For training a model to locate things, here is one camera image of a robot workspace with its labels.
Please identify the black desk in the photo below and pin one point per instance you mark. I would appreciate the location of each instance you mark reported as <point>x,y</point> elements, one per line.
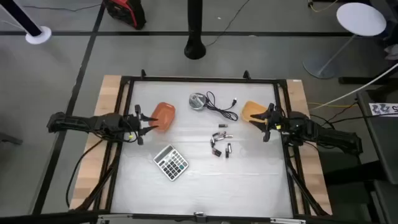
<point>382,143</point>

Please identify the orange plastic bin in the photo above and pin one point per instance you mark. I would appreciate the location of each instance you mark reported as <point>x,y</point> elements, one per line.
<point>163,116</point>

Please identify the black pole with round base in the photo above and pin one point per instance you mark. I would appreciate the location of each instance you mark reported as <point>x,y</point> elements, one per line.
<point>195,37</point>

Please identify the black metal table frame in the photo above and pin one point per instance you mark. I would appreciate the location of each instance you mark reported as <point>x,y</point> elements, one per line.
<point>202,79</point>

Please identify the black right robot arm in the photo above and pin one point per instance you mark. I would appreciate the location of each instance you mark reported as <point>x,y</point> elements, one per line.
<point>323,135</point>

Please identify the dark battery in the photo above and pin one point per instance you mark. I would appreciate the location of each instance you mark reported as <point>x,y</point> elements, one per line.
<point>229,147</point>
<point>212,142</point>
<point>215,134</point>

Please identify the red and black bag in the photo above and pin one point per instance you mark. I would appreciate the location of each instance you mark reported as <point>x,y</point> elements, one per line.
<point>126,12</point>

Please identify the white printed paper label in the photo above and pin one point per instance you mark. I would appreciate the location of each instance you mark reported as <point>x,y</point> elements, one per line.
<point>384,109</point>

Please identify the white round side table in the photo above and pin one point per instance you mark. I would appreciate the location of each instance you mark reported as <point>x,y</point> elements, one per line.
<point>360,18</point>

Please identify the thick black copper-top battery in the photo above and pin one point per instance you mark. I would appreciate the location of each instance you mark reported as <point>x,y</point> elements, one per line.
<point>227,153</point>

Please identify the silver desk calculator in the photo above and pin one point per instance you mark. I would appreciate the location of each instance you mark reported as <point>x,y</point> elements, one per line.
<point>171,162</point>

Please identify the yellow plastic bin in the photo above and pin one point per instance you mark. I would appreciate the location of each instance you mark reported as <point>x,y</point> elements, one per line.
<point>250,109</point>

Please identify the silver table-level camera mount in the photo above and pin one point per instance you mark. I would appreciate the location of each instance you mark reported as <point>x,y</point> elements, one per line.
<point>199,214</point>

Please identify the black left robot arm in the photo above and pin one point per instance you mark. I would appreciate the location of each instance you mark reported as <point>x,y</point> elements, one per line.
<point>81,123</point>

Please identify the round silver metal device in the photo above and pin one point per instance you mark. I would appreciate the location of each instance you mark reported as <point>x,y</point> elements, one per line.
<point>197,101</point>

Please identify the dark pole with white base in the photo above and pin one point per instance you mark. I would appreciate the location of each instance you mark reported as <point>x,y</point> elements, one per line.
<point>21,18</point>

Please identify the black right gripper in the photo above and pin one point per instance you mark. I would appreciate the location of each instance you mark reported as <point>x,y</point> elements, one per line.
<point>275,123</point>

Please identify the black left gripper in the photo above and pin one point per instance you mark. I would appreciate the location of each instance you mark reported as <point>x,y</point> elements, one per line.
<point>132,126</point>

